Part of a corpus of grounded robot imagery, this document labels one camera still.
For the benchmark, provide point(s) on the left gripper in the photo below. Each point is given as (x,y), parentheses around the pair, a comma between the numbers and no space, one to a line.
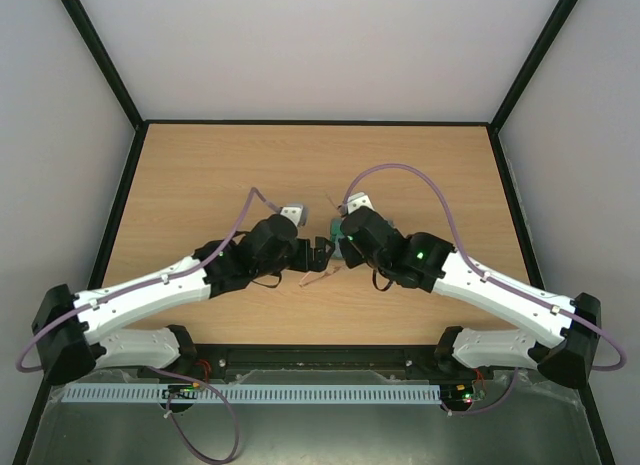
(320,260)

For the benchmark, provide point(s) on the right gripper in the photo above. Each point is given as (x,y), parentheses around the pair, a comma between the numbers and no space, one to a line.
(345,248)

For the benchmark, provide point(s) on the pink sunglasses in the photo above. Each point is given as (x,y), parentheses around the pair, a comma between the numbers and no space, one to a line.
(312,277)

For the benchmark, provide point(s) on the grey-green glasses case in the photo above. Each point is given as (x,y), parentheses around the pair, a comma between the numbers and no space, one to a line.
(337,235)

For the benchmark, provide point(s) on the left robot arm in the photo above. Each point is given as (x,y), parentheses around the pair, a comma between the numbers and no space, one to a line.
(77,332)

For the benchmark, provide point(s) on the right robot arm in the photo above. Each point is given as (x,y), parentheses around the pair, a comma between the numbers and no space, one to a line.
(552,334)

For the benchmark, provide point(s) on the right circuit board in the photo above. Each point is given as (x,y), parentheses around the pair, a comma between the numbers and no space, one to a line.
(461,397)

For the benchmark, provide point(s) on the circuit board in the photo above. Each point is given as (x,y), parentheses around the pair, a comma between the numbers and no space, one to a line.
(183,391)
(461,397)

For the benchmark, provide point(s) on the left circuit board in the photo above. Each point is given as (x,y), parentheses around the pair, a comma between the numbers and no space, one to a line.
(183,391)

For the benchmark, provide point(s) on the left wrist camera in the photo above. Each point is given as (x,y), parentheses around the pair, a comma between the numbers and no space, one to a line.
(297,213)

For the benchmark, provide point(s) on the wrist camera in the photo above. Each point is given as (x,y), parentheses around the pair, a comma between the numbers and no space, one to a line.
(355,202)
(297,213)

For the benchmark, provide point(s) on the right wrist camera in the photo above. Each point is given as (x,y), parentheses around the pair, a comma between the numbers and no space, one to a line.
(355,202)

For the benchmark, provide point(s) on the light blue cable duct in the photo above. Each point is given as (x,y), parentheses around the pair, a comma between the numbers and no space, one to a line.
(260,394)

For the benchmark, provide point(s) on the black aluminium front rail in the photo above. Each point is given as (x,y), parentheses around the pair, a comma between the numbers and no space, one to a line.
(404,362)

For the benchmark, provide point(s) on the black cage frame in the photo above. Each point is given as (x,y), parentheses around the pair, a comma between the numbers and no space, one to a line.
(90,36)

